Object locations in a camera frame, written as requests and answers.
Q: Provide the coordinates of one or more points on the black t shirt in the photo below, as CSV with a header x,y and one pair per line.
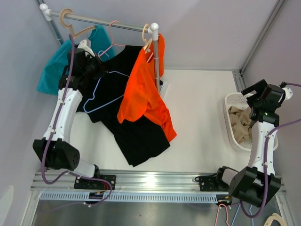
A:
x,y
138,140

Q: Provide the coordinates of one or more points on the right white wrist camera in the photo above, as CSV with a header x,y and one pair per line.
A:
x,y
287,92

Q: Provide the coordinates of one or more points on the beige wooden hanger left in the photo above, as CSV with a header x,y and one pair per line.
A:
x,y
68,12

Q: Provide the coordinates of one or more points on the aluminium mounting rail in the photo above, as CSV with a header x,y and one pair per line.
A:
x,y
133,186

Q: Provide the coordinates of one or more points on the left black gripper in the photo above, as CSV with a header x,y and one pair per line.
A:
x,y
101,69

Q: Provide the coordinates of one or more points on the light blue wire hanger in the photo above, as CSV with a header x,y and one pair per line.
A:
x,y
110,87

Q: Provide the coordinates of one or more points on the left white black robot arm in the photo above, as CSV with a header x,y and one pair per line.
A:
x,y
54,149

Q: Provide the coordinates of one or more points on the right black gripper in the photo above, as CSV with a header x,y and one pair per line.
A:
x,y
258,87

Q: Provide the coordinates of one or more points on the teal t shirt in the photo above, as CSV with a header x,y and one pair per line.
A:
x,y
52,72

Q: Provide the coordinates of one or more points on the white plastic basket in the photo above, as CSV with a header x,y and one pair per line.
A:
x,y
239,101

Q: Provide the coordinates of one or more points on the beige wooden hanger right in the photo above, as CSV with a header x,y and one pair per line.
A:
x,y
147,43

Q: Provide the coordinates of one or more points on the pink hanger on floor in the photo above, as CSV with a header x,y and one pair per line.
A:
x,y
222,213

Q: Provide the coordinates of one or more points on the orange t shirt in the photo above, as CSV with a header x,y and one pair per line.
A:
x,y
141,97

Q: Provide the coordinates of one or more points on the beige t shirt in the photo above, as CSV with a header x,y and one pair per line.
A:
x,y
240,124

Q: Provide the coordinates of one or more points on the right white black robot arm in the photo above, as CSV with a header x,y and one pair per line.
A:
x,y
256,184

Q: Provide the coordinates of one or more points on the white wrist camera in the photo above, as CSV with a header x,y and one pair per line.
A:
x,y
287,92
85,44

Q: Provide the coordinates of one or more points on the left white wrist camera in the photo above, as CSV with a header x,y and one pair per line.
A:
x,y
85,44

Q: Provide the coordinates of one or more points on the beige wooden hanger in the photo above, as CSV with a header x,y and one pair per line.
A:
x,y
68,12
147,43

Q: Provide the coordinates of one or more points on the metal clothes rack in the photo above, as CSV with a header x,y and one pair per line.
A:
x,y
48,14

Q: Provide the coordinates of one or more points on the wooden hanger on floor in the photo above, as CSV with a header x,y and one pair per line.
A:
x,y
275,217

